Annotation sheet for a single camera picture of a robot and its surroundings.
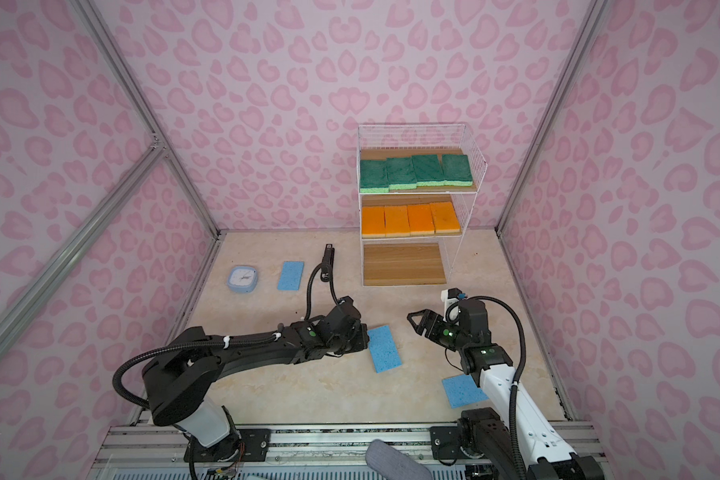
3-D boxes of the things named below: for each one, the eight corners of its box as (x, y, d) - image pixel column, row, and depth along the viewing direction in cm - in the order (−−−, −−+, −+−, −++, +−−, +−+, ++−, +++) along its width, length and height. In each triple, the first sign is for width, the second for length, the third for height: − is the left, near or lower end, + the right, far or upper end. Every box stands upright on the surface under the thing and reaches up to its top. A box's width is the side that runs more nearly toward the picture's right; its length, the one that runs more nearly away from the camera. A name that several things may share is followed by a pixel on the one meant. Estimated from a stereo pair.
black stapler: (321, 281, 107) (320, 275, 105) (325, 250, 117) (324, 244, 114) (331, 281, 107) (330, 275, 105) (334, 250, 117) (333, 244, 114)
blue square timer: (225, 293, 105) (221, 287, 102) (233, 272, 111) (229, 266, 108) (254, 293, 105) (251, 287, 102) (260, 272, 111) (257, 266, 108)
